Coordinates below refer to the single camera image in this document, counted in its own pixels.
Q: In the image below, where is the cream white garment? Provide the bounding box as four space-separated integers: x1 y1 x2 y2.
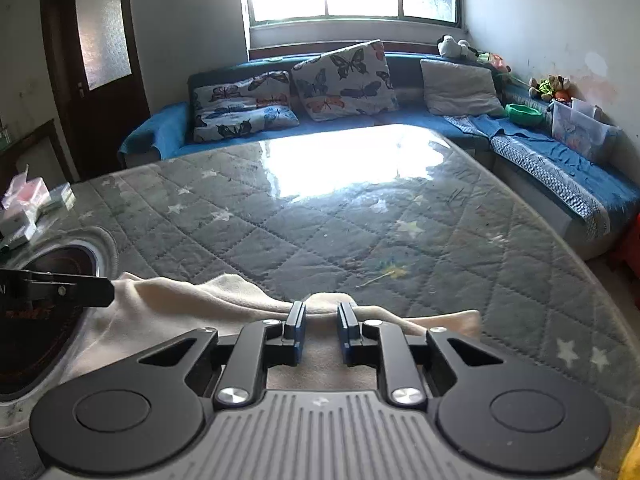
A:
62 271 483 394

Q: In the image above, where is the pink tissue box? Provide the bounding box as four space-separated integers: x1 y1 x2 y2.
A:
1 167 50 226

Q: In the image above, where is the grey quilted star table cover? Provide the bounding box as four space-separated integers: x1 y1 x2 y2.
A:
0 123 640 480

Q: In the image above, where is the flat butterfly print pillow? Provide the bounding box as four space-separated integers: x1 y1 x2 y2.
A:
192 70 299 143

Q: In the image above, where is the upright butterfly print pillow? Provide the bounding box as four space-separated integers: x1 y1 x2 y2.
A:
291 39 399 122

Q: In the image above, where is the grey cushion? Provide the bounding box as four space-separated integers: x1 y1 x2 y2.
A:
420 58 506 117

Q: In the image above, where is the green plastic bowl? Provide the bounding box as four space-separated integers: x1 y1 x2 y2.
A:
506 103 544 128

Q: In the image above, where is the blue corner sofa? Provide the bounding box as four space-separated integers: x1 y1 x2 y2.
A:
117 49 640 261

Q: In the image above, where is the dark wooden door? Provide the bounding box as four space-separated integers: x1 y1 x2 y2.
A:
40 0 150 181

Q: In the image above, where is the black and white plush toy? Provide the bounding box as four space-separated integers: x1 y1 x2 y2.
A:
437 35 478 61

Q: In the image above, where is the red plastic stool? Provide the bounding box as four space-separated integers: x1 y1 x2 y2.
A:
616 214 640 278

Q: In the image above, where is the clear plastic storage box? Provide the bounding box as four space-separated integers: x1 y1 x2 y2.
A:
551 101 622 165

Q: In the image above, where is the colourful plush toy pile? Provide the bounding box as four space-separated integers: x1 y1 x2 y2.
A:
528 75 572 104

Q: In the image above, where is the yellow cloth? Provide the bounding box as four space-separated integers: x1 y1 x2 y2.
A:
617 427 640 480

